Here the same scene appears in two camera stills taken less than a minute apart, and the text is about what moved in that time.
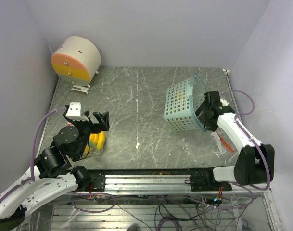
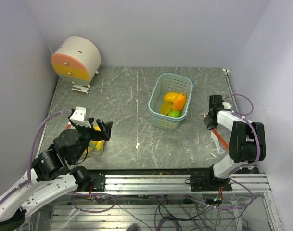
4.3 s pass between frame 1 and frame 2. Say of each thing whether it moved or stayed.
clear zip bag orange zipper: stayed
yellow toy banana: stayed
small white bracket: stayed
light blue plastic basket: moved
